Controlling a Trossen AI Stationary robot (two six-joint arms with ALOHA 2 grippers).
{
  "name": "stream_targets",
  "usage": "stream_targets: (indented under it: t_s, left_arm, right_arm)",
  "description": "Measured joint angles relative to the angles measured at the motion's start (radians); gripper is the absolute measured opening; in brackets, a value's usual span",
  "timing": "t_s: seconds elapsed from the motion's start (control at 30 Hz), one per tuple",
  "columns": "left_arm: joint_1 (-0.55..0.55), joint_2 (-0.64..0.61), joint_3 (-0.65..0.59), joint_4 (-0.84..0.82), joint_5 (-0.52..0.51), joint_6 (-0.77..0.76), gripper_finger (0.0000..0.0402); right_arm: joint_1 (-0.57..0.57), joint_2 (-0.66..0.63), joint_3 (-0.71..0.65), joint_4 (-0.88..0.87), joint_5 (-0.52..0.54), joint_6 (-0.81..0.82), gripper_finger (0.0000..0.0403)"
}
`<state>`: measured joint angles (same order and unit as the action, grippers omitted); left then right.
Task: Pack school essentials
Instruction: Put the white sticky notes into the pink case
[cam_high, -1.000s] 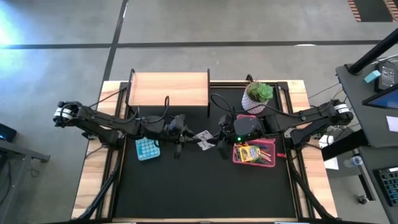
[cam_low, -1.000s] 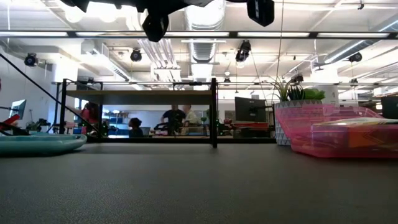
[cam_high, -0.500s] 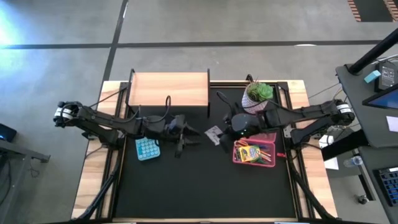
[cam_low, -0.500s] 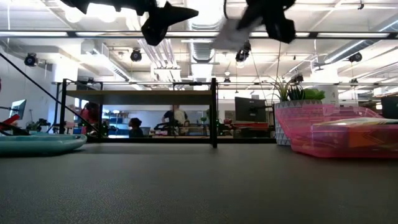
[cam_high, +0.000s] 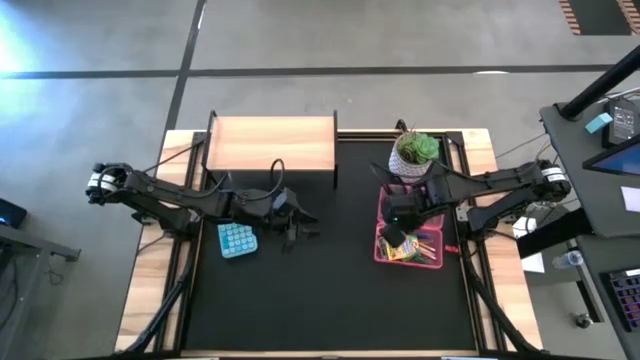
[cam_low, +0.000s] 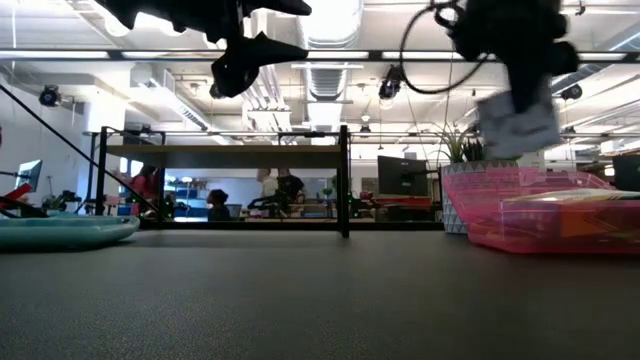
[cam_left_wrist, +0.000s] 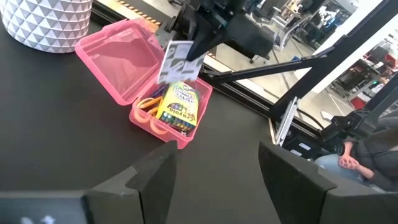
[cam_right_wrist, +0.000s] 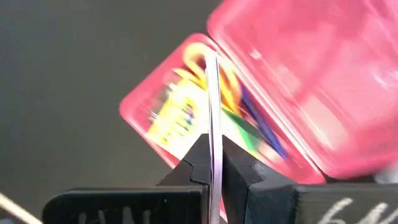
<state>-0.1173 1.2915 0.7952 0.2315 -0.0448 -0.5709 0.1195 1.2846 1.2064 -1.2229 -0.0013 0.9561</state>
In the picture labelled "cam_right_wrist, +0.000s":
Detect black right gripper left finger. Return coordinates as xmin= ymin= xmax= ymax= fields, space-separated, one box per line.
xmin=41 ymin=133 xmax=212 ymax=224

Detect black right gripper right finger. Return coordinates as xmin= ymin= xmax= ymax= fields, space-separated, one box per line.
xmin=221 ymin=135 xmax=398 ymax=224

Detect blue ballpoint pen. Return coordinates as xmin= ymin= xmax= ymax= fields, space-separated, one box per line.
xmin=240 ymin=86 xmax=289 ymax=160

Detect yellow green crayon box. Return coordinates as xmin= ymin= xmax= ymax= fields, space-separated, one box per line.
xmin=145 ymin=77 xmax=265 ymax=160

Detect pink plastic pencil case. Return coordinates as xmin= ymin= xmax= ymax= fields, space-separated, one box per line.
xmin=119 ymin=0 xmax=398 ymax=188

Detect white sticker card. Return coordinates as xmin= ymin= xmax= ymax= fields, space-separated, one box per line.
xmin=205 ymin=52 xmax=224 ymax=224

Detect yellow handled scissors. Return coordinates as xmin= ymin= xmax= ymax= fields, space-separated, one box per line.
xmin=173 ymin=42 xmax=244 ymax=116

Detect black table mat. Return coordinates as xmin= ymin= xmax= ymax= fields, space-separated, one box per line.
xmin=0 ymin=0 xmax=224 ymax=224

